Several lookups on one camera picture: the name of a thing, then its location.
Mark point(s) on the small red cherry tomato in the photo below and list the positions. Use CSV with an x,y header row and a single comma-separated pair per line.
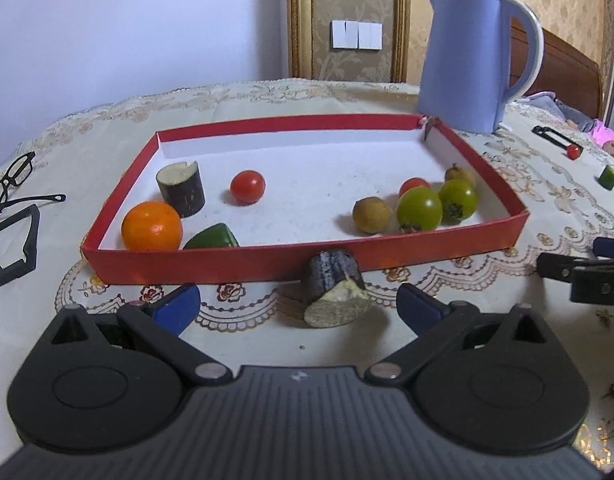
x,y
412,185
573,152

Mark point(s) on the white wall light switch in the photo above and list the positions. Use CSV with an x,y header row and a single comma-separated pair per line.
x,y
356,35

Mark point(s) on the small green cucumber piece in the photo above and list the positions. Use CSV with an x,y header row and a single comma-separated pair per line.
x,y
608,177

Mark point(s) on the grey bedding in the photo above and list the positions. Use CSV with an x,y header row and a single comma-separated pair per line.
x,y
557,110

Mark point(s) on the pink cloth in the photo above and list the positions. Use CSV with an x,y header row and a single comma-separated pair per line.
x,y
604,135

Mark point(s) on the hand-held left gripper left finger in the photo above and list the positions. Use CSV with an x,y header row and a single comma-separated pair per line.
x,y
177,307

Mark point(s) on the blue electric kettle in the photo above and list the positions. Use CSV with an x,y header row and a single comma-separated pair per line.
x,y
462,60

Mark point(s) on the black clip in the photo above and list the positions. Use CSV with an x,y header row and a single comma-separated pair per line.
x,y
552,135

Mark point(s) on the dark eggplant piece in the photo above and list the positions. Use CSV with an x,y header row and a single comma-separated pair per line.
x,y
184,192
332,280

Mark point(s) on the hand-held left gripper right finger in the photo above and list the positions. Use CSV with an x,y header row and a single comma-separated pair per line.
x,y
419,307

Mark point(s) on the green tomato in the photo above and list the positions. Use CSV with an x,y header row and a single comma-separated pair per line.
x,y
459,200
419,208

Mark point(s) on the orange mandarin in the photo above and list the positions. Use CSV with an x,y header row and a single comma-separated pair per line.
x,y
152,227

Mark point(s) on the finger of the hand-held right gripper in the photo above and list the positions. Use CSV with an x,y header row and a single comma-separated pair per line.
x,y
597,285
609,246

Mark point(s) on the red cardboard box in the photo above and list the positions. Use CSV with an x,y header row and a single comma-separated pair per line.
x,y
237,262

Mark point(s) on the black rectangular plastic frame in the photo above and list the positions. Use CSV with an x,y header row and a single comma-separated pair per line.
x,y
7,272

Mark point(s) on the black eyeglasses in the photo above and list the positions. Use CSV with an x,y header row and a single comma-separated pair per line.
x,y
57,198

